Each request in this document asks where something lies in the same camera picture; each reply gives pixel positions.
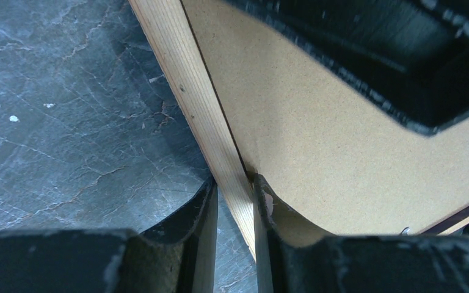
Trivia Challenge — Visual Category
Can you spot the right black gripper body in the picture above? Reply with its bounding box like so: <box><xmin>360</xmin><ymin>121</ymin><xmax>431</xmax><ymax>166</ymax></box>
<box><xmin>231</xmin><ymin>1</ymin><xmax>469</xmax><ymax>136</ymax></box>

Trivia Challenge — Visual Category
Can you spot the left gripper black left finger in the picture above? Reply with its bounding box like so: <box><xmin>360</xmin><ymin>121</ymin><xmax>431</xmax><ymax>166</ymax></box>
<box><xmin>0</xmin><ymin>178</ymin><xmax>218</xmax><ymax>292</ymax></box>

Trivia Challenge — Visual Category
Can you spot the brown cardboard backing board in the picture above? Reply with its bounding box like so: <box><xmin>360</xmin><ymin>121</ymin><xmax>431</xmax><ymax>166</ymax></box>
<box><xmin>183</xmin><ymin>1</ymin><xmax>469</xmax><ymax>234</ymax></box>

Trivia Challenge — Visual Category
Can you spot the silver metal frame clip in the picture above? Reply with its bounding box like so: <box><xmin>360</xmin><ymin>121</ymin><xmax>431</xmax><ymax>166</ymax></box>
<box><xmin>400</xmin><ymin>227</ymin><xmax>410</xmax><ymax>236</ymax></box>

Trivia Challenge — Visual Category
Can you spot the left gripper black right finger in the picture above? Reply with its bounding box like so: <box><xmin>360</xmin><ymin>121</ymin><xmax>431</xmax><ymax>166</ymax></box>
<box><xmin>252</xmin><ymin>174</ymin><xmax>469</xmax><ymax>292</ymax></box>

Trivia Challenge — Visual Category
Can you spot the wooden picture frame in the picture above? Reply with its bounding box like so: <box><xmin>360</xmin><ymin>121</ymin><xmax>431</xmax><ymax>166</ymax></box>
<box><xmin>130</xmin><ymin>1</ymin><xmax>469</xmax><ymax>257</ymax></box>

